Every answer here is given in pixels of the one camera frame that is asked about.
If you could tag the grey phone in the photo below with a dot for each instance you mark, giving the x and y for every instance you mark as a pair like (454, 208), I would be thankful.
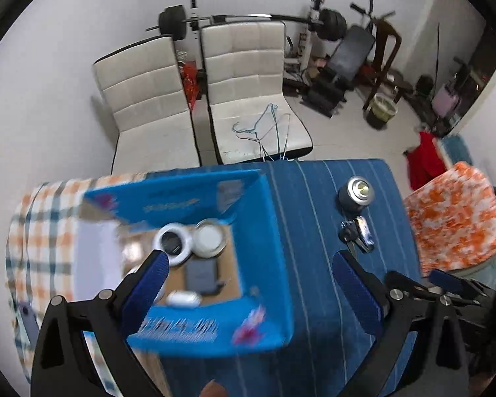
(28, 320)

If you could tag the black thin pole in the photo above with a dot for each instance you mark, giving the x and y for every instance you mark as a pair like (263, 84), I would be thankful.
(437, 53)

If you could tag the key bunch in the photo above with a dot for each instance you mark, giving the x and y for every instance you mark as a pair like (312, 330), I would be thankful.
(361, 231)

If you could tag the white round container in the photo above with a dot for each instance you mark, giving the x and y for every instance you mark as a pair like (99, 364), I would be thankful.
(208, 240)

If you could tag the white padded chair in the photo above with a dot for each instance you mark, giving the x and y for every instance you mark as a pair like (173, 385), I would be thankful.
(244, 66)
(144, 87)

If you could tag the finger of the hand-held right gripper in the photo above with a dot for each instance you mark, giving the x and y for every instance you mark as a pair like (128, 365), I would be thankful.
(446, 280)
(409, 283)

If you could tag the blue towel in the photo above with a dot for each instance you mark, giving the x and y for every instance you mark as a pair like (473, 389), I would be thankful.
(456, 149)

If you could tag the pink suitcase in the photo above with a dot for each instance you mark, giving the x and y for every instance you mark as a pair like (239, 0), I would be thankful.
(445, 101)

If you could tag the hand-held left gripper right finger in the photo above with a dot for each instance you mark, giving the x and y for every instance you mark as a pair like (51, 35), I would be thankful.
(355, 293)

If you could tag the blue cardboard box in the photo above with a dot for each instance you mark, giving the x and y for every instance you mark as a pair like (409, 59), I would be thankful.
(272, 235)

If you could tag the dark waste bin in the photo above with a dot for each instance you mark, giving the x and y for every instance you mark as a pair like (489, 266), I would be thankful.
(380, 111)

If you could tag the white earbuds case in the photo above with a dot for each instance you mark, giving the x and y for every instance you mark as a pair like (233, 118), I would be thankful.
(184, 299)

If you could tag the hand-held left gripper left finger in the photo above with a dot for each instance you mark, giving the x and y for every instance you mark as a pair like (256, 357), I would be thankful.
(148, 287)

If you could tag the metal canister with lid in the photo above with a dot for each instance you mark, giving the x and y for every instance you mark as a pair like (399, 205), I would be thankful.
(355, 192)

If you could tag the orange plaid cloth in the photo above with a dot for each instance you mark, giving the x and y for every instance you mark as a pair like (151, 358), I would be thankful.
(37, 215)

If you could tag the orange floral cloth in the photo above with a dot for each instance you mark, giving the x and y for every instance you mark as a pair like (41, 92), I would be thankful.
(454, 215)

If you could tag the brown wooden chair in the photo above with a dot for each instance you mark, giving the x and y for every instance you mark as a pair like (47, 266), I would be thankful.
(390, 37)

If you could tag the blue striped tablecloth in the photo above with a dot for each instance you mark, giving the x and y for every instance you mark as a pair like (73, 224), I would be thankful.
(314, 215)

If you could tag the red cloth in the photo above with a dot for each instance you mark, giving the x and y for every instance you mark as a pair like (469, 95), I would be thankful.
(425, 161)

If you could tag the black barbell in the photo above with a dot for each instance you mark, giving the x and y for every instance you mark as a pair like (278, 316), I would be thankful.
(171, 20)

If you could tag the black weight bench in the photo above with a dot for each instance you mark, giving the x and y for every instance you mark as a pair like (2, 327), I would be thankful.
(353, 49)

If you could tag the red plastic bag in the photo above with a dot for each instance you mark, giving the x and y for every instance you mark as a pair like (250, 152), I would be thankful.
(190, 87)

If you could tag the white charger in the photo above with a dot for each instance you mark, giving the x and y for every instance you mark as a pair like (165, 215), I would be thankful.
(202, 275)

